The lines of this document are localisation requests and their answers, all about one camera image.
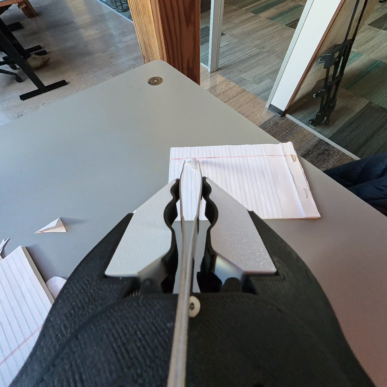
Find long metal tweezers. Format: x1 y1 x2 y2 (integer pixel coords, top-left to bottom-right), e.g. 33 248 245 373
167 159 204 387

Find lined notepad brown backing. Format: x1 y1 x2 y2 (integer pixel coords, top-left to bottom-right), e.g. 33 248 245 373
169 141 321 221

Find scattered lined paper scraps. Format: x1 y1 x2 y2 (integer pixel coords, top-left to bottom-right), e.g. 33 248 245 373
0 217 68 257

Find black folding hand cart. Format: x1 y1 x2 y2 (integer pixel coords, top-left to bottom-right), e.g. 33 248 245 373
308 0 363 127

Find grey desk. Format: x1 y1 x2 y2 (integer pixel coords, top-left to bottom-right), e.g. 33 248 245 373
0 60 387 387

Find white door frame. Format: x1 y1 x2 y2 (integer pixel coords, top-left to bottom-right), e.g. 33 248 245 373
209 0 226 73

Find grey side table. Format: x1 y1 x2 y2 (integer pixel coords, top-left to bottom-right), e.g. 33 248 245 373
0 0 67 102

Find white cabinet panel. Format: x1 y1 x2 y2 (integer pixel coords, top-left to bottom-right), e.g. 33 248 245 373
266 0 348 117

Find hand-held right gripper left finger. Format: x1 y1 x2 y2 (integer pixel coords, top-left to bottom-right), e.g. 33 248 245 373
104 179 180 282

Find dark puffer jacket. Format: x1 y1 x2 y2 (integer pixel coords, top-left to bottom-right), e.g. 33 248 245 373
324 154 387 216

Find lined notepad printed label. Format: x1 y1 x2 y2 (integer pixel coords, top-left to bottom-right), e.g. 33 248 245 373
0 246 67 380

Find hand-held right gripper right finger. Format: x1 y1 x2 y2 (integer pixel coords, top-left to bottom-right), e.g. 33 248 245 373
203 177 278 281

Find wooden post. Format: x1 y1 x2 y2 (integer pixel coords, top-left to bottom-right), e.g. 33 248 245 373
128 0 201 85

